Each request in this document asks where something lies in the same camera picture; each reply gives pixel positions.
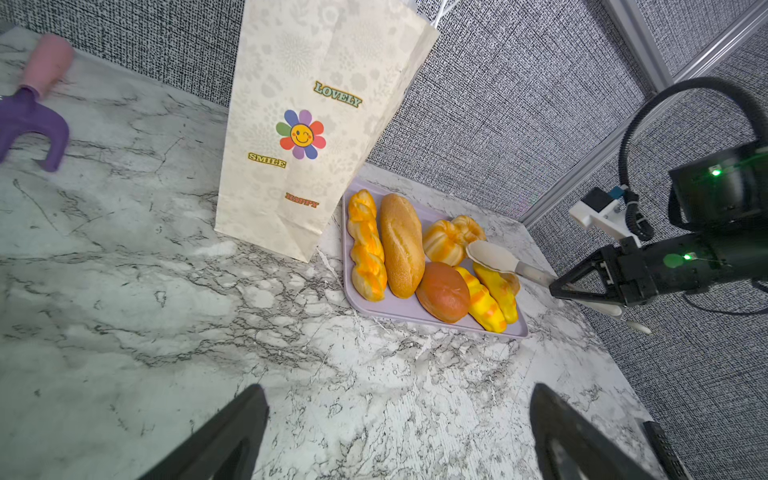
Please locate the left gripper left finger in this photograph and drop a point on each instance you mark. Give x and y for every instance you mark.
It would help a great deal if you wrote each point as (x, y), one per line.
(225, 447)

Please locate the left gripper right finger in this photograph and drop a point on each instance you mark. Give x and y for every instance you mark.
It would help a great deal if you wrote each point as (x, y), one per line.
(567, 446)

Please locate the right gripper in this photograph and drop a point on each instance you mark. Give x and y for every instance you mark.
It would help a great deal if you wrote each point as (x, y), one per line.
(624, 275)

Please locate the metal tongs white tips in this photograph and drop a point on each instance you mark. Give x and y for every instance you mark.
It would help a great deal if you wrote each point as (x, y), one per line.
(501, 260)

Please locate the yellow oval fake bread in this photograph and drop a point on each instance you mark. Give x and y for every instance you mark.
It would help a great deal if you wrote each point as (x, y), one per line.
(483, 307)

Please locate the round brown fake bun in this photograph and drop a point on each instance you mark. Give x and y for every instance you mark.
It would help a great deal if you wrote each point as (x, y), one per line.
(443, 293)

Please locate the yellow ring fake bread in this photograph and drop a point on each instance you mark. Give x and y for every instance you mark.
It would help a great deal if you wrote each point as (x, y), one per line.
(444, 242)

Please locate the golden baguette fake bread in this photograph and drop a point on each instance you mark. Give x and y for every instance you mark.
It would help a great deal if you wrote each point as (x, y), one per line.
(401, 236)

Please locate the orange twisted fake bread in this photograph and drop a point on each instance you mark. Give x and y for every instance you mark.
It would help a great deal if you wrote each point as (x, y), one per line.
(368, 275)

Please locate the white paper gift bag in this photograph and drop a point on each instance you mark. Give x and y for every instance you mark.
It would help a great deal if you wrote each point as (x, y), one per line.
(315, 85)

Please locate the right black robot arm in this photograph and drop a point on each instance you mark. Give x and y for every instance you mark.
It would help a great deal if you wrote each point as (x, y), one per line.
(719, 201)

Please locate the lilac plastic tray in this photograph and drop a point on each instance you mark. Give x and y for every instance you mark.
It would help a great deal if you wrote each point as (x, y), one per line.
(409, 310)

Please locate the purple toy rake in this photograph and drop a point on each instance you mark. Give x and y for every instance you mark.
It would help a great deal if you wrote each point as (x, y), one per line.
(23, 112)

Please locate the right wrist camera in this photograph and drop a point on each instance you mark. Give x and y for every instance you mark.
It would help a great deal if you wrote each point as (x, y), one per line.
(603, 209)

